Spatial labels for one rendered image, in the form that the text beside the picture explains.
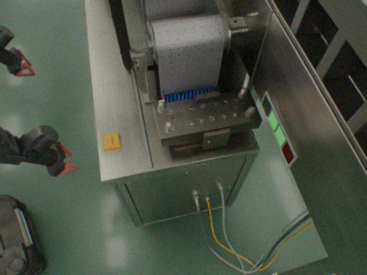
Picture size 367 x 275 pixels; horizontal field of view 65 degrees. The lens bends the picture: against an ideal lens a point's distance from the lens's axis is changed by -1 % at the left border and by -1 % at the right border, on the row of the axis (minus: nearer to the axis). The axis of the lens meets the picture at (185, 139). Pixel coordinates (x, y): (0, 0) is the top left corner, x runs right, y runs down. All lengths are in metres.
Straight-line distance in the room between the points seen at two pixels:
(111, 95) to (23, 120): 1.38
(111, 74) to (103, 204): 0.99
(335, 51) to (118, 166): 0.86
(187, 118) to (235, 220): 1.09
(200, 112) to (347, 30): 0.64
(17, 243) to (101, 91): 1.03
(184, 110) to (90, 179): 1.23
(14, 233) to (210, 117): 1.36
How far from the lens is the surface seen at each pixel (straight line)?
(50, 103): 2.69
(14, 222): 2.03
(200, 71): 1.14
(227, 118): 1.15
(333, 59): 0.72
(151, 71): 1.20
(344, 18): 0.68
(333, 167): 0.77
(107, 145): 1.23
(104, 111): 1.35
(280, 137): 0.96
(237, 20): 1.12
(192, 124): 1.12
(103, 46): 1.63
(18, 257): 1.92
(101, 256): 2.05
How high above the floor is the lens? 1.97
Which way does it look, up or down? 60 degrees down
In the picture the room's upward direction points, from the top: 1 degrees clockwise
